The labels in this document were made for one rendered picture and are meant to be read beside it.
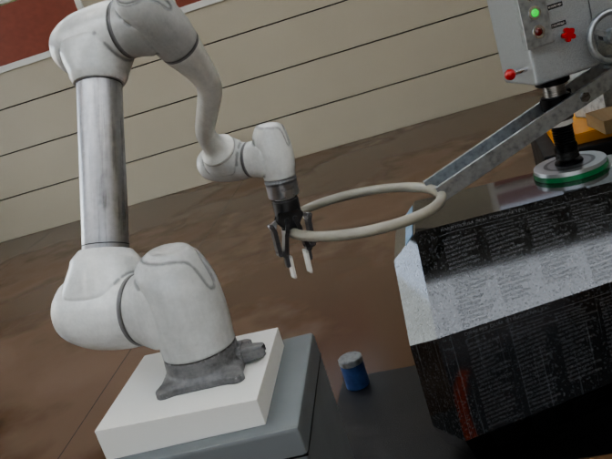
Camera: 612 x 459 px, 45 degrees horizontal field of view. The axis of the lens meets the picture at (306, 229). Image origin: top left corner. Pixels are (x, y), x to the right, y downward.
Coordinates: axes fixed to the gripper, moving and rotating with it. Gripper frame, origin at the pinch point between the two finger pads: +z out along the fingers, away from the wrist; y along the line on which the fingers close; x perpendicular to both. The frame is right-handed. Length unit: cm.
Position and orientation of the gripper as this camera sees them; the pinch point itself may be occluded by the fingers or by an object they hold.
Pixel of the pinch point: (300, 264)
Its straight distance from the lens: 211.9
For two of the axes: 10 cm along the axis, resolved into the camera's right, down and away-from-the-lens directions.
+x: -4.0, -1.6, 9.0
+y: 8.9, -3.0, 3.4
